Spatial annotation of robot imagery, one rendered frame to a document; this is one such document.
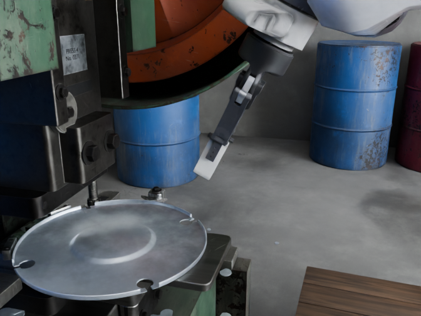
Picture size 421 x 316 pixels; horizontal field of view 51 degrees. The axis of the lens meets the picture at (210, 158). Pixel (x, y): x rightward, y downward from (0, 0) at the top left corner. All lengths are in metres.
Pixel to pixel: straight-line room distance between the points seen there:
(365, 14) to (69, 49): 0.38
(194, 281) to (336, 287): 0.83
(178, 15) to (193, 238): 0.48
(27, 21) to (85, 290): 0.33
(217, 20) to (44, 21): 0.45
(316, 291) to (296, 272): 0.72
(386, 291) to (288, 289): 0.63
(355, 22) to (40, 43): 0.33
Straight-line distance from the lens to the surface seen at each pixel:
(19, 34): 0.49
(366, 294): 1.39
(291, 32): 0.61
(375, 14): 0.51
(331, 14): 0.51
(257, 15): 0.58
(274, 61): 0.62
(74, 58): 0.65
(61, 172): 0.64
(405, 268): 2.25
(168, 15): 0.97
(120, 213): 0.80
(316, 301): 1.32
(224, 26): 0.90
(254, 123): 4.03
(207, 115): 4.11
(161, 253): 0.67
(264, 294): 1.92
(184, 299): 0.81
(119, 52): 0.70
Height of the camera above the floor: 1.13
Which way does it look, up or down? 19 degrees down
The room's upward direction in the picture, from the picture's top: straight up
